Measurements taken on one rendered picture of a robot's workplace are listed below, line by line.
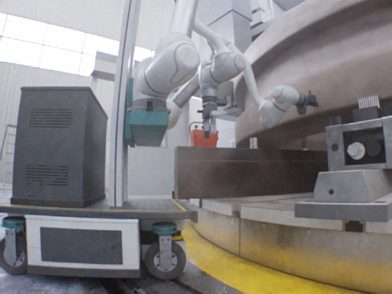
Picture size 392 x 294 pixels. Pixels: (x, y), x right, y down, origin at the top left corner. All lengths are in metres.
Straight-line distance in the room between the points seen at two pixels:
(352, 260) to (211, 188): 1.15
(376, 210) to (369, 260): 0.31
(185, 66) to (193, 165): 1.04
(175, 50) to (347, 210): 0.77
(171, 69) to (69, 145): 0.53
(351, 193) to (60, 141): 1.10
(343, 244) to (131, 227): 0.82
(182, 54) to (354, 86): 1.07
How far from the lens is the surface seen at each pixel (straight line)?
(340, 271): 1.10
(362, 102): 1.41
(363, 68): 1.63
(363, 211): 0.79
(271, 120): 1.47
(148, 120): 1.02
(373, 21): 1.90
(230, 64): 1.14
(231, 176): 1.90
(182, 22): 1.08
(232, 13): 5.55
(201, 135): 1.85
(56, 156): 1.13
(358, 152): 1.19
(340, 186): 0.84
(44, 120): 1.17
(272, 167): 2.07
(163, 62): 0.92
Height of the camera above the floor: 0.45
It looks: 8 degrees up
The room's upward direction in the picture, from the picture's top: straight up
